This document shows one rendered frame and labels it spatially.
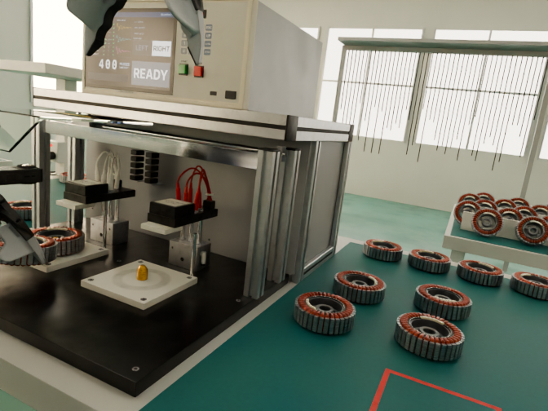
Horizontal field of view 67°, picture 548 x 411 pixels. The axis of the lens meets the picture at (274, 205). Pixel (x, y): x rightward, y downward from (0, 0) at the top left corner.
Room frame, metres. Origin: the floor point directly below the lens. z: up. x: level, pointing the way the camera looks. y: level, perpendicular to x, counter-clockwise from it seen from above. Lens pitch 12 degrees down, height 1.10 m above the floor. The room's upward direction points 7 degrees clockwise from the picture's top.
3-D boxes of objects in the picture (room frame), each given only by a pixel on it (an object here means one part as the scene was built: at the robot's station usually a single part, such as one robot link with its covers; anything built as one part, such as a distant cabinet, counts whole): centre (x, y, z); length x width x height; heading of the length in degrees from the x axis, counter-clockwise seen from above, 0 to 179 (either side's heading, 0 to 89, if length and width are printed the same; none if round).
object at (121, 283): (0.73, 0.23, 0.78); 0.15 x 0.15 x 0.01; 65
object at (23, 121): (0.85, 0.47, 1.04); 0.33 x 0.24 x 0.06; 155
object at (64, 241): (0.83, 0.45, 0.80); 0.11 x 0.11 x 0.04
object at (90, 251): (0.83, 0.45, 0.78); 0.15 x 0.15 x 0.01; 65
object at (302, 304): (0.71, -0.12, 0.77); 0.11 x 0.11 x 0.04
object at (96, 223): (0.96, 0.39, 0.80); 0.08 x 0.05 x 0.06; 65
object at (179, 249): (0.86, 0.17, 0.80); 0.08 x 0.05 x 0.06; 65
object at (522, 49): (3.97, -1.34, 0.97); 1.84 x 0.50 x 1.93; 65
